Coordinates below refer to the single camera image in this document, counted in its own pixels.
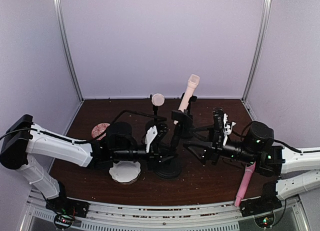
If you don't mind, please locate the tall black mic stand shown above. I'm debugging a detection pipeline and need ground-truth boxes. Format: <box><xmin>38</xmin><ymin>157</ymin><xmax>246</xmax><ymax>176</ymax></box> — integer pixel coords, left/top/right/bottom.
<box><xmin>177</xmin><ymin>95</ymin><xmax>198</xmax><ymax>140</ymax></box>
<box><xmin>153</xmin><ymin>109</ymin><xmax>193</xmax><ymax>180</ymax></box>

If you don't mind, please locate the short black mic stand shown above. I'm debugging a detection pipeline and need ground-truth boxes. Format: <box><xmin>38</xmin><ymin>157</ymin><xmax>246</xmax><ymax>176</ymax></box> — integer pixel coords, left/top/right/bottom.
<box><xmin>145</xmin><ymin>93</ymin><xmax>166</xmax><ymax>132</ymax></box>

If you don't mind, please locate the pink microphone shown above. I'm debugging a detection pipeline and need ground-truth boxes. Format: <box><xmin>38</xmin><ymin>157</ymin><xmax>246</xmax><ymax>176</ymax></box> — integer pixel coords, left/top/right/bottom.
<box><xmin>234</xmin><ymin>163</ymin><xmax>256</xmax><ymax>207</ymax></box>

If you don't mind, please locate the beige microphone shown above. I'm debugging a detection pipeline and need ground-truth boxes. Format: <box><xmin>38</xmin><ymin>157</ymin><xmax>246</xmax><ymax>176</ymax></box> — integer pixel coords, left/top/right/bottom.
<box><xmin>178</xmin><ymin>74</ymin><xmax>200</xmax><ymax>112</ymax></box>
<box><xmin>151</xmin><ymin>93</ymin><xmax>165</xmax><ymax>107</ymax></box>

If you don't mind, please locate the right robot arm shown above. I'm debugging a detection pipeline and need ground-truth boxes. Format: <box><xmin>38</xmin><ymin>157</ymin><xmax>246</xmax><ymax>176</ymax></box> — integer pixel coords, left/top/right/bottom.
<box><xmin>183</xmin><ymin>121</ymin><xmax>320</xmax><ymax>208</ymax></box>

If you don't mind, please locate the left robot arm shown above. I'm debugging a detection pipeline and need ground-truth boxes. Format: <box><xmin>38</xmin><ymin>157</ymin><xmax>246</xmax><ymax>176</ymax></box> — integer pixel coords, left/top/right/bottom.
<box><xmin>0</xmin><ymin>114</ymin><xmax>182</xmax><ymax>213</ymax></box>

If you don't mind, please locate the white scalloped dish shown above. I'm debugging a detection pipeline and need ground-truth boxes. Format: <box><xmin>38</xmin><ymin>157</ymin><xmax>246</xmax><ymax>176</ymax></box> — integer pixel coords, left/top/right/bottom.
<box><xmin>108</xmin><ymin>161</ymin><xmax>141</xmax><ymax>185</ymax></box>

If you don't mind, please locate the red patterned bowl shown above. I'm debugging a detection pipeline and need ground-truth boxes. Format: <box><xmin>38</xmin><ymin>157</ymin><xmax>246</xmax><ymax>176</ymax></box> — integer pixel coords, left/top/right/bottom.
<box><xmin>91</xmin><ymin>122</ymin><xmax>110</xmax><ymax>139</ymax></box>

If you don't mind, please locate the right circuit board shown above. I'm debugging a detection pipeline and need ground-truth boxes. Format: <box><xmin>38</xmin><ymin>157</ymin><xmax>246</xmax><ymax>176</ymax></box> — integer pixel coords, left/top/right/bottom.
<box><xmin>254</xmin><ymin>213</ymin><xmax>275</xmax><ymax>229</ymax></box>

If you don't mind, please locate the circuit board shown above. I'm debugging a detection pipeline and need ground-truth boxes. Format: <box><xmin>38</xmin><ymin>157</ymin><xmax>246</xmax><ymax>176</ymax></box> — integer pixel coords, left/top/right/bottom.
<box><xmin>53</xmin><ymin>213</ymin><xmax>76</xmax><ymax>230</ymax></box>
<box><xmin>254</xmin><ymin>213</ymin><xmax>275</xmax><ymax>229</ymax></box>

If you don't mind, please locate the left circuit board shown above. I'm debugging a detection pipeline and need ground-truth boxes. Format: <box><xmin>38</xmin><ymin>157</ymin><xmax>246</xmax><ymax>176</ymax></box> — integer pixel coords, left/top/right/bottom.
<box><xmin>53</xmin><ymin>213</ymin><xmax>76</xmax><ymax>230</ymax></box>

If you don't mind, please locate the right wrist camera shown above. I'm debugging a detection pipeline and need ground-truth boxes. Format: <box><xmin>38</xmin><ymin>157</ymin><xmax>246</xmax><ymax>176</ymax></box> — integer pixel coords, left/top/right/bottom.
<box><xmin>213</xmin><ymin>107</ymin><xmax>236</xmax><ymax>148</ymax></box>

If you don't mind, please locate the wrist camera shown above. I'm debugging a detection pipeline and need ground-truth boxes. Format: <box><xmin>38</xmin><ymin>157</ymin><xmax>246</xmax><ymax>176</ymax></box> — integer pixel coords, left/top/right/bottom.
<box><xmin>144</xmin><ymin>123</ymin><xmax>169</xmax><ymax>154</ymax></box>
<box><xmin>213</xmin><ymin>107</ymin><xmax>236</xmax><ymax>148</ymax></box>

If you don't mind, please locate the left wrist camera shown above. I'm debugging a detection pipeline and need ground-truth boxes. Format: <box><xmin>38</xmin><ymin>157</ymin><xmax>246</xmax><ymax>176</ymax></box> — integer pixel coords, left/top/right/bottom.
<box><xmin>144</xmin><ymin>123</ymin><xmax>169</xmax><ymax>154</ymax></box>

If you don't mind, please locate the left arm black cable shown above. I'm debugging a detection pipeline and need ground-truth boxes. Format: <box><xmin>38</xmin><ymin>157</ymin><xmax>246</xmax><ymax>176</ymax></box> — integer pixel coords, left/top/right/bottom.
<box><xmin>82</xmin><ymin>108</ymin><xmax>168</xmax><ymax>144</ymax></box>

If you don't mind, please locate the right aluminium frame post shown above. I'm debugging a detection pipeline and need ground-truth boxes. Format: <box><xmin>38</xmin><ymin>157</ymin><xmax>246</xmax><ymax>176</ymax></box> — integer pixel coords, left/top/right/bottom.
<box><xmin>241</xmin><ymin>0</ymin><xmax>272</xmax><ymax>103</ymax></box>

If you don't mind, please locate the aluminium frame post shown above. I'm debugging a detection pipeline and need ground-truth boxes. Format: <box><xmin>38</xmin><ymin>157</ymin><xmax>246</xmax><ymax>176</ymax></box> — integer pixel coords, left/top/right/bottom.
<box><xmin>241</xmin><ymin>0</ymin><xmax>272</xmax><ymax>103</ymax></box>
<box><xmin>53</xmin><ymin>0</ymin><xmax>84</xmax><ymax>103</ymax></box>

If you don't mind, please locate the left aluminium frame post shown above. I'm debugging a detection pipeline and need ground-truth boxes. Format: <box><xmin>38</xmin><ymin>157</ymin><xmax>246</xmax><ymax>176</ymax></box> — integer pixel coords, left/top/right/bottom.
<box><xmin>53</xmin><ymin>0</ymin><xmax>84</xmax><ymax>103</ymax></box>

